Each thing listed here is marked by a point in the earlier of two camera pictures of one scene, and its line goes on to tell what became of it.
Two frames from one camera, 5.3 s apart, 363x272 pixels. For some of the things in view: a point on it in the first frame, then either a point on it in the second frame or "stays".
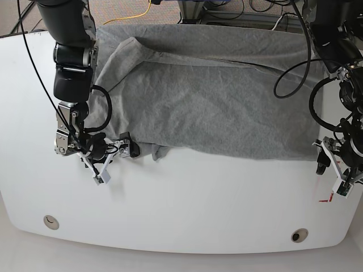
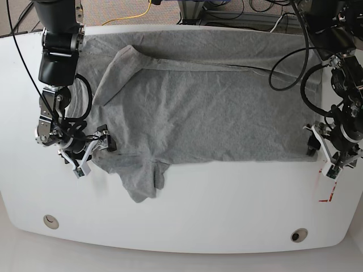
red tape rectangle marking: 326,200 stays
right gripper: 348,176 → 342,145
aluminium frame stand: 190,12 stays
